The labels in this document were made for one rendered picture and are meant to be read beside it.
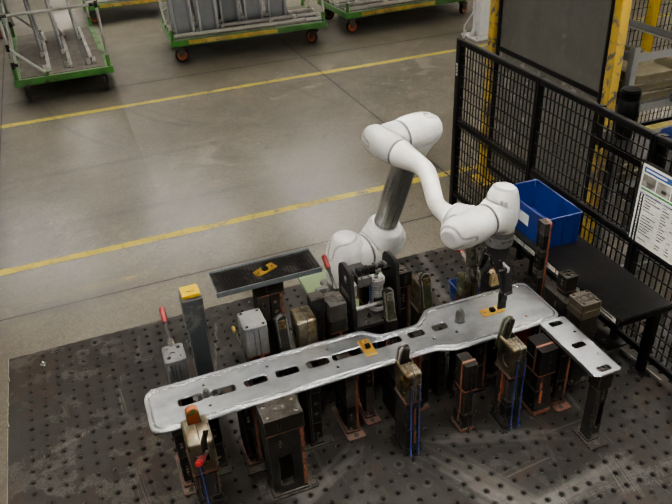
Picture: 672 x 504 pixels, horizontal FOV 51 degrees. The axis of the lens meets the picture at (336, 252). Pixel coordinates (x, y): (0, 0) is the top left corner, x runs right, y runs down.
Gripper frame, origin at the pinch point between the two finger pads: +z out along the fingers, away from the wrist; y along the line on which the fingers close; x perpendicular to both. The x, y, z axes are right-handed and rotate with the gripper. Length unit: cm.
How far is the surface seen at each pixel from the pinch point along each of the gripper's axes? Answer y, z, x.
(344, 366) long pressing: 6, 7, -57
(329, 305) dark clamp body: -17, 0, -53
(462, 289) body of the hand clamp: -14.8, 7.3, -2.6
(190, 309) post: -30, -3, -97
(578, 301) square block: 13.9, 1.0, 24.3
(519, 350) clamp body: 25.0, 2.8, -5.9
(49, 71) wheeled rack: -617, 91, -139
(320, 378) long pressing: 8, 7, -65
